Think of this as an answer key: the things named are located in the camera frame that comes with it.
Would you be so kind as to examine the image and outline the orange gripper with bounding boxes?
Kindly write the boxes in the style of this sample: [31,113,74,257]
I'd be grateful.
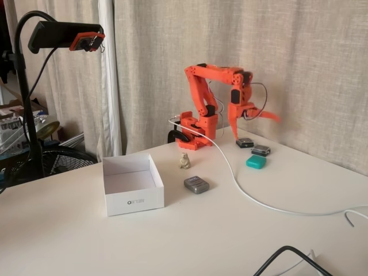
[228,101,282,141]

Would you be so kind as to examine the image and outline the green cube case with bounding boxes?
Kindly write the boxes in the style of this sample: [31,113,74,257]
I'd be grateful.
[246,155,267,170]

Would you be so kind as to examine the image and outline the white cardboard box bin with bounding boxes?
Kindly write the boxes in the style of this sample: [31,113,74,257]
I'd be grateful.
[102,153,166,217]

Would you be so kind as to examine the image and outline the black case with silver lid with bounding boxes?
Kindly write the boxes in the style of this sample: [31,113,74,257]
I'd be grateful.
[236,137,255,149]

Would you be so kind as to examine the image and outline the dark case with blue edge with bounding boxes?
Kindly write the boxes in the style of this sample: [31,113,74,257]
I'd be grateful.
[251,145,273,158]

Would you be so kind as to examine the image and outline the black table clamp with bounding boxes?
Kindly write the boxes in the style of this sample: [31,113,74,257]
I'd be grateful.
[167,129,192,144]

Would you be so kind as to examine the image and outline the beige curtain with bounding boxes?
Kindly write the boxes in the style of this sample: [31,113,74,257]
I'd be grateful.
[114,0,368,176]

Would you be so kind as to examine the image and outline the small bear figurine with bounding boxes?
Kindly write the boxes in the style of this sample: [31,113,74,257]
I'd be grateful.
[178,152,193,170]

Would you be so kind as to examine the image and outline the grey case with blue label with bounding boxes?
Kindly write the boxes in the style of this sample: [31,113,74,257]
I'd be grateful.
[183,175,210,195]

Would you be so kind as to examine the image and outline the black fan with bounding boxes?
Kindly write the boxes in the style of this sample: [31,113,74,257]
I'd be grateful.
[0,144,98,189]

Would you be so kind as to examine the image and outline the brass lamp shade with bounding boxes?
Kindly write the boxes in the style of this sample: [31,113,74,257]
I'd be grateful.
[34,120,60,140]

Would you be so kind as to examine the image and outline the black gooseneck stand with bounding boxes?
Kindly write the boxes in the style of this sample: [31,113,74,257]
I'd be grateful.
[14,10,58,179]

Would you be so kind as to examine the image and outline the cardboard box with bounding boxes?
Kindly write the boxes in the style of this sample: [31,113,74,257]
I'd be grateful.
[0,86,48,123]

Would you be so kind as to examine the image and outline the clear plastic container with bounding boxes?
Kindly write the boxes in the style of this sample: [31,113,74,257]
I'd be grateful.
[0,116,29,155]

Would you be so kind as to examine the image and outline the thin gripper servo wire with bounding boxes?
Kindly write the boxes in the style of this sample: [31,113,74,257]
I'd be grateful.
[248,82,268,117]

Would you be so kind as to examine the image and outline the long white cable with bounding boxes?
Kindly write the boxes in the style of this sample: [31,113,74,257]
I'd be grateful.
[168,116,368,216]

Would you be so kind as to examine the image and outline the thick black cable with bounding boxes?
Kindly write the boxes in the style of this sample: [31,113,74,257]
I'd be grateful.
[252,246,334,276]

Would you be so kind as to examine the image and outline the white cable with grey tip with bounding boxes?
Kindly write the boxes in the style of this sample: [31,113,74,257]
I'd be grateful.
[344,210,368,228]

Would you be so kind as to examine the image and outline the camera on black stand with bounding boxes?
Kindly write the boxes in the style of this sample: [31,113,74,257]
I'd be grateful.
[4,0,123,162]

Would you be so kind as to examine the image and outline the orange camera mount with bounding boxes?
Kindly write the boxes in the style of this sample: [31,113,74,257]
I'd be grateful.
[70,32,106,53]

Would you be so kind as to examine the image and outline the black camera holder bar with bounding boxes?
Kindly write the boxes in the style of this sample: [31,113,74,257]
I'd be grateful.
[28,21,105,54]

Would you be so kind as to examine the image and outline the black camera cable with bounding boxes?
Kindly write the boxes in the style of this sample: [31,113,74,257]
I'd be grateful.
[0,45,58,195]

